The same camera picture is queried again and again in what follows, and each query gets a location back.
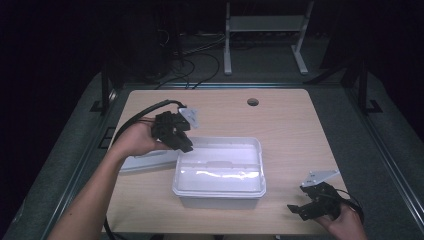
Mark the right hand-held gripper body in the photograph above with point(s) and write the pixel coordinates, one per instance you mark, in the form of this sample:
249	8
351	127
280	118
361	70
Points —
323	198

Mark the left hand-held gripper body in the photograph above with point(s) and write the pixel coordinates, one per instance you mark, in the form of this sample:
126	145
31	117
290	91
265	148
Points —
166	126

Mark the white plastic storage box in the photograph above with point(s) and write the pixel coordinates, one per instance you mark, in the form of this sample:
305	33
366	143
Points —
218	170

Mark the person's left hand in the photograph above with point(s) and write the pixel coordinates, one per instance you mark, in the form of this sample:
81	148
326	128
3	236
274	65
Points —
136	138

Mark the person's right hand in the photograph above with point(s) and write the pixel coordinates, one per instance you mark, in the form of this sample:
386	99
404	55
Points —
346	223

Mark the round grey table grommet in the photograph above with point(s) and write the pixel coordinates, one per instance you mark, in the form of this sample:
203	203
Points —
253	102

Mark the white metal stand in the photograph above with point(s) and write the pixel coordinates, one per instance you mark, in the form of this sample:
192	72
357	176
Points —
265	23

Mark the black frame post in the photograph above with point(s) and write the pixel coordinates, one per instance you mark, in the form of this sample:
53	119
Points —
105	90
364	90

